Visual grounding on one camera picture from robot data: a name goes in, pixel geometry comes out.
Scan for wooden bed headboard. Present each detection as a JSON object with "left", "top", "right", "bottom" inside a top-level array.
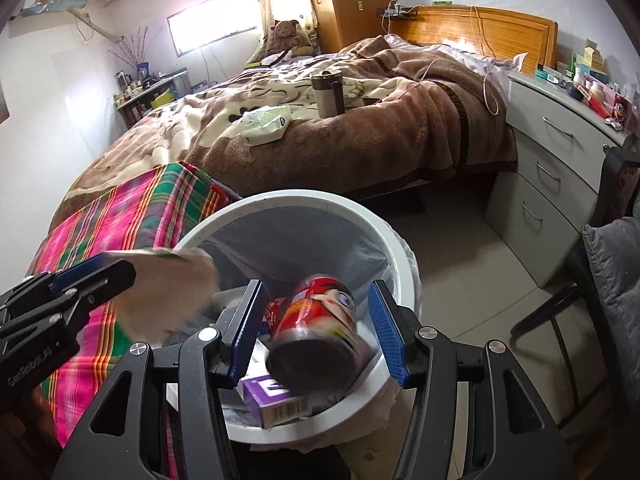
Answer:
[{"left": 390, "top": 5, "right": 560, "bottom": 69}]

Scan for black metal chair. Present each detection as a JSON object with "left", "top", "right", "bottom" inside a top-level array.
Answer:
[{"left": 509, "top": 147, "right": 640, "bottom": 456}]

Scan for beige paper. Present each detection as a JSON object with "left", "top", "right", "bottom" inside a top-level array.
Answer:
[{"left": 117, "top": 247, "right": 221, "bottom": 344}]

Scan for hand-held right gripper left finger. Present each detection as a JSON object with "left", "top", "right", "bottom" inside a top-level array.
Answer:
[{"left": 50, "top": 279, "right": 268, "bottom": 480}]

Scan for dried flower branches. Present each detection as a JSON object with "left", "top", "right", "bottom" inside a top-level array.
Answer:
[{"left": 110, "top": 30, "right": 157, "bottom": 74}]

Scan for wrapped air conditioner pipe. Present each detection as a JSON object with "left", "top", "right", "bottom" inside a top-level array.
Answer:
[{"left": 67, "top": 9, "right": 127, "bottom": 44}]

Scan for clear plastic bin liner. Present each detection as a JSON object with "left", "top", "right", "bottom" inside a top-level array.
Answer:
[{"left": 190, "top": 204, "right": 422, "bottom": 426}]

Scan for red printed can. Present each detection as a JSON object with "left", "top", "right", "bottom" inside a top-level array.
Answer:
[{"left": 265, "top": 274, "right": 374, "bottom": 394}]

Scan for black shelf with power strip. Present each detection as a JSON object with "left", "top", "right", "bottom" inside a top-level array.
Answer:
[{"left": 375, "top": 4, "right": 417, "bottom": 21}]

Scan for brown travel mug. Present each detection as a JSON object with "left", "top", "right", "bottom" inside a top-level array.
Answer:
[{"left": 310, "top": 71, "right": 346, "bottom": 117}]

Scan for cluttered small desk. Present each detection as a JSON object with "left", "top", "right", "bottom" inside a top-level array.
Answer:
[{"left": 114, "top": 70, "right": 194, "bottom": 129}]

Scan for bed with brown blanket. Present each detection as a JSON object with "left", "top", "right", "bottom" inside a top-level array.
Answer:
[{"left": 50, "top": 35, "right": 519, "bottom": 241}]

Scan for bright window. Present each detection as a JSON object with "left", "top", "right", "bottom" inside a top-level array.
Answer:
[{"left": 167, "top": 0, "right": 261, "bottom": 59}]

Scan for small purple carton box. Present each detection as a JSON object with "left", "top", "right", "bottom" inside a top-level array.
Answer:
[{"left": 237, "top": 372, "right": 312, "bottom": 429}]

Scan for white round trash bin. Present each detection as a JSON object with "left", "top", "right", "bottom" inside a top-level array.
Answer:
[{"left": 162, "top": 189, "right": 424, "bottom": 448}]

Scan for assorted boxes and bottles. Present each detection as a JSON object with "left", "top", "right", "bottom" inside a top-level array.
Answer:
[{"left": 535, "top": 37, "right": 640, "bottom": 132}]

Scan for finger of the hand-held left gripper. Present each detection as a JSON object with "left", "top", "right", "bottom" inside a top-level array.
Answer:
[
  {"left": 0, "top": 260, "right": 137, "bottom": 357},
  {"left": 0, "top": 252, "right": 121, "bottom": 312}
]

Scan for wooden wardrobe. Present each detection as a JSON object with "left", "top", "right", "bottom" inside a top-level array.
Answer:
[{"left": 300, "top": 0, "right": 398, "bottom": 54}]

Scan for grey cushion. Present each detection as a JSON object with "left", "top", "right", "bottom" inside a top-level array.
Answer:
[{"left": 582, "top": 217, "right": 640, "bottom": 377}]

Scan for grey drawer nightstand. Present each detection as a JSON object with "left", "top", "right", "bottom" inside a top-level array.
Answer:
[{"left": 485, "top": 70, "right": 632, "bottom": 289}]

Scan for pink green plaid cloth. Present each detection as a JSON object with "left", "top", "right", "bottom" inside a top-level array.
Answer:
[{"left": 25, "top": 160, "right": 242, "bottom": 480}]

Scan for lilac bed sheet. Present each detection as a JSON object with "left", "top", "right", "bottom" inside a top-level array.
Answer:
[{"left": 385, "top": 34, "right": 529, "bottom": 81}]

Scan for white charging cable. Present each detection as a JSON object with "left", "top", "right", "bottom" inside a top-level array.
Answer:
[{"left": 415, "top": 5, "right": 501, "bottom": 114}]

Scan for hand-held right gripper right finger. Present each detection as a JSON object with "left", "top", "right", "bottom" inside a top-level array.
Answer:
[{"left": 367, "top": 279, "right": 576, "bottom": 480}]

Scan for brown teddy bear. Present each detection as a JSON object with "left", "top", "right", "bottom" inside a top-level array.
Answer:
[{"left": 262, "top": 19, "right": 314, "bottom": 59}]

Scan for green white tissue pack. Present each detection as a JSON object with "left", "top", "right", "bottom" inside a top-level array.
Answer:
[{"left": 240, "top": 106, "right": 292, "bottom": 147}]

